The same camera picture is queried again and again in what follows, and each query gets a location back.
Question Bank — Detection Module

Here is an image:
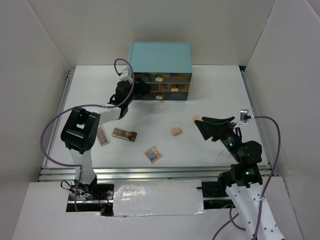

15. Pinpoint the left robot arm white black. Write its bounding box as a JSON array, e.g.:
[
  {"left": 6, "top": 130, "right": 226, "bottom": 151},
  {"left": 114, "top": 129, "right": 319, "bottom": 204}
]
[{"left": 60, "top": 78, "right": 151, "bottom": 200}]

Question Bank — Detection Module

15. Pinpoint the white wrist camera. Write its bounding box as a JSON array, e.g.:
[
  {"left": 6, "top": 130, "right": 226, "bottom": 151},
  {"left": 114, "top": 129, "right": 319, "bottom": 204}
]
[
  {"left": 119, "top": 68, "right": 133, "bottom": 84},
  {"left": 237, "top": 109, "right": 251, "bottom": 126}
]

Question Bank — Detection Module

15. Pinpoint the aluminium rail frame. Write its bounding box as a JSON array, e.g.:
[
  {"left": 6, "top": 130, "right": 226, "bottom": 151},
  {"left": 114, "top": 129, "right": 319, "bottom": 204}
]
[{"left": 37, "top": 69, "right": 278, "bottom": 182}]

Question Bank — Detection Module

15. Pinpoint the beige makeup sponge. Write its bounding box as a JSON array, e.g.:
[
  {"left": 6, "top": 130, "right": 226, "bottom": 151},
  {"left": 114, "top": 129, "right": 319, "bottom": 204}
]
[
  {"left": 193, "top": 115, "right": 203, "bottom": 122},
  {"left": 171, "top": 127, "right": 182, "bottom": 136}
]

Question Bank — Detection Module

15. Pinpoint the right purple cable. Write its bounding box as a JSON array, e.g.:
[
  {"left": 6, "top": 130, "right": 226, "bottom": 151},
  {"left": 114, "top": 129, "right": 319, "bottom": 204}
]
[{"left": 211, "top": 115, "right": 281, "bottom": 240}]

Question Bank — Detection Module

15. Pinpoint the colourful square eyeshadow palette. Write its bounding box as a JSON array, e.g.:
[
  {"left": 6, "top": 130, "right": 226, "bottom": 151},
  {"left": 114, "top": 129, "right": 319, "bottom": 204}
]
[{"left": 143, "top": 145, "right": 163, "bottom": 164}]

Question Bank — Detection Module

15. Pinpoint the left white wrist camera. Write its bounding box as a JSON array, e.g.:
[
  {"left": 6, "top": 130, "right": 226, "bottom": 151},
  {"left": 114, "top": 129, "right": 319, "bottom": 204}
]
[{"left": 119, "top": 68, "right": 133, "bottom": 84}]

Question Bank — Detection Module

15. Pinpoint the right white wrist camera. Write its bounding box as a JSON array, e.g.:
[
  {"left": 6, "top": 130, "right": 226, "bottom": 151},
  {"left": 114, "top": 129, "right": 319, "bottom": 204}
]
[{"left": 237, "top": 109, "right": 251, "bottom": 126}]

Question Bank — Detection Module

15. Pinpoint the brown eyeshadow palette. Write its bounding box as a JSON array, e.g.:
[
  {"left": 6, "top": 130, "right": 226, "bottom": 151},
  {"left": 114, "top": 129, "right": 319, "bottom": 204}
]
[{"left": 111, "top": 127, "right": 138, "bottom": 142}]

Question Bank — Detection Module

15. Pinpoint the white tape sheet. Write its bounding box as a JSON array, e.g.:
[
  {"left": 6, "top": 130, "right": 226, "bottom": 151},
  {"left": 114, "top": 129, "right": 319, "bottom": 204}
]
[{"left": 113, "top": 179, "right": 205, "bottom": 217}]

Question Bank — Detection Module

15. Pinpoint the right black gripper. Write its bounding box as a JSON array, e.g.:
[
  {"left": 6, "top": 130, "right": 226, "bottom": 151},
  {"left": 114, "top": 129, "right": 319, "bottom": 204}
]
[{"left": 194, "top": 115, "right": 243, "bottom": 161}]

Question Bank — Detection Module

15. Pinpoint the pink eyeshadow palette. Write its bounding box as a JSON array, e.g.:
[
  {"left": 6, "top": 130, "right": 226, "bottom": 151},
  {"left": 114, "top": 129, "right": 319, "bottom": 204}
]
[{"left": 96, "top": 125, "right": 110, "bottom": 147}]

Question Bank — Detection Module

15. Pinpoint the teal drawer organizer box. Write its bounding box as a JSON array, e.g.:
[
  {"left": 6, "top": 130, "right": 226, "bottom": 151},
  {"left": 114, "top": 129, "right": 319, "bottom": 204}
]
[{"left": 128, "top": 41, "right": 193, "bottom": 101}]

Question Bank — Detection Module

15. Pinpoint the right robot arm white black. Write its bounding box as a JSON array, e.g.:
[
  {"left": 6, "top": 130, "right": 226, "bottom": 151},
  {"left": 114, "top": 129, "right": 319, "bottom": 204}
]
[{"left": 193, "top": 113, "right": 285, "bottom": 240}]

